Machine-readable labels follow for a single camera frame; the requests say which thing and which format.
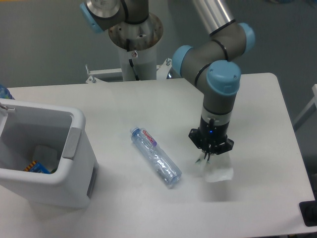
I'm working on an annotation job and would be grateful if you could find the black pedestal cable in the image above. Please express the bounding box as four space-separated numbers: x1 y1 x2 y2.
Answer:
125 38 140 81

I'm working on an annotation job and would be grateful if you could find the white trash can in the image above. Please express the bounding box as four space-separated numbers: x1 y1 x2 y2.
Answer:
0 99 99 208

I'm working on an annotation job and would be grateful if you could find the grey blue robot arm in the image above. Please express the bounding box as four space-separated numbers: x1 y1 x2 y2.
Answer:
80 0 255 155

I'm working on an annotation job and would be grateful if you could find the black table clamp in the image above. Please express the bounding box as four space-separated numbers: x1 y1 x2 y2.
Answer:
299 200 317 227

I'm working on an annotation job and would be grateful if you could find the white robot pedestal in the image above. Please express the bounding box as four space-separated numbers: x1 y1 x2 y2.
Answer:
108 13 163 80

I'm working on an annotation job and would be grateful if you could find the blue patterned object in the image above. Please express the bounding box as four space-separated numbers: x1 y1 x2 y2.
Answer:
0 85 15 100

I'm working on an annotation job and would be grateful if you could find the blue orange snack wrapper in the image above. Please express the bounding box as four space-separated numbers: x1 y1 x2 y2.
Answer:
24 160 50 174

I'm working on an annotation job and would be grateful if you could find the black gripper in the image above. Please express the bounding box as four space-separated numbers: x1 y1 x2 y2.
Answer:
188 117 234 155

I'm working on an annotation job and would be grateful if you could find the white furniture leg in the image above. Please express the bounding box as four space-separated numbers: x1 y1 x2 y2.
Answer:
293 84 317 131

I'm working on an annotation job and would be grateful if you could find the white base bracket frame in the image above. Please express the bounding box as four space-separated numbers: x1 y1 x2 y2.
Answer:
85 58 173 84

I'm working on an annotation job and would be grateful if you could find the white tissue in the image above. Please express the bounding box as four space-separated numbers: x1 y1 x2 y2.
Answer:
195 152 234 183

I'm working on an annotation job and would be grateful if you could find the clear plastic water bottle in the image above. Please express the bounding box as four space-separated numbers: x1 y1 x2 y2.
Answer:
130 126 182 188

